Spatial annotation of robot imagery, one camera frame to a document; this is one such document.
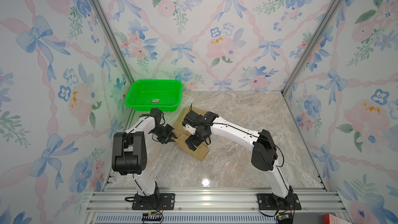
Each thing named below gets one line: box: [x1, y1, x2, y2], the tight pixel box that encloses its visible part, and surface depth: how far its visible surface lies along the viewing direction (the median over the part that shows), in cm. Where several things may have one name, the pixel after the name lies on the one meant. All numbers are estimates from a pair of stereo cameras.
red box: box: [322, 213, 353, 224], surface depth 68 cm
